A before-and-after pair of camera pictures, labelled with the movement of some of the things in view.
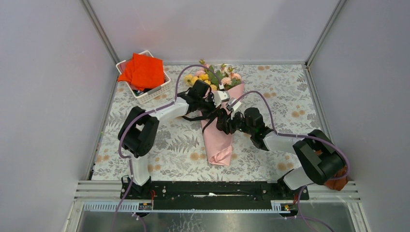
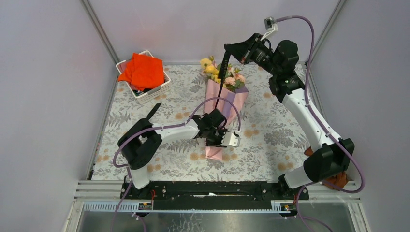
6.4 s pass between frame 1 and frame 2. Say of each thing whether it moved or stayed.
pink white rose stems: moved
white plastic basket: stayed
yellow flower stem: moved
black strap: moved
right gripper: moved
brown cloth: stayed
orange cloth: stayed
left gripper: moved
